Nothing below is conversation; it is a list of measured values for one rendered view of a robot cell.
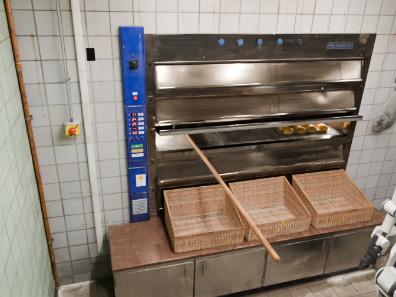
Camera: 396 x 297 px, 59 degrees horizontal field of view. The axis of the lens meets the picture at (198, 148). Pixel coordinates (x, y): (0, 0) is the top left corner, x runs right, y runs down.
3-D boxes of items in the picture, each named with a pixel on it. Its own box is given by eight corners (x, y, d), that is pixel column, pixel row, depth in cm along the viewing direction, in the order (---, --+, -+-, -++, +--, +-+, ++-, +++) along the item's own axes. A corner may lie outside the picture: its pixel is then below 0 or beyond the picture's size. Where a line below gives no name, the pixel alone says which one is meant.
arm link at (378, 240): (375, 245, 261) (382, 232, 257) (385, 254, 251) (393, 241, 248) (363, 244, 257) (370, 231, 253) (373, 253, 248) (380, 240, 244)
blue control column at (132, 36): (116, 175, 490) (105, 9, 401) (128, 174, 494) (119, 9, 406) (134, 275, 322) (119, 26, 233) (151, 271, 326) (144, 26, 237)
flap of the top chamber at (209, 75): (155, 91, 260) (153, 63, 258) (359, 81, 307) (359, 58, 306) (156, 90, 256) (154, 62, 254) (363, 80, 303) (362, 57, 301)
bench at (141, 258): (112, 276, 319) (107, 224, 295) (340, 235, 384) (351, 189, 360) (117, 329, 270) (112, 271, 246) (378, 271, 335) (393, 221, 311)
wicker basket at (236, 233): (162, 217, 306) (162, 190, 295) (224, 209, 320) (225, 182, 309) (173, 254, 264) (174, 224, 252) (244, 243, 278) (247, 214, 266)
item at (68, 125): (66, 134, 255) (64, 121, 251) (81, 132, 258) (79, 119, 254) (65, 137, 249) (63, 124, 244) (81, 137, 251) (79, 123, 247)
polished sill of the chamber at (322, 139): (154, 155, 289) (154, 151, 287) (342, 138, 337) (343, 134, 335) (156, 158, 283) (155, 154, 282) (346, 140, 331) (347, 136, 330)
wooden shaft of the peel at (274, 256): (280, 262, 175) (280, 257, 174) (274, 263, 174) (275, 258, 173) (187, 134, 323) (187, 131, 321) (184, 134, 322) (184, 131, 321)
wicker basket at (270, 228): (225, 208, 321) (227, 182, 310) (280, 200, 337) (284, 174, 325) (247, 242, 279) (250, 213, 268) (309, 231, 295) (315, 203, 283)
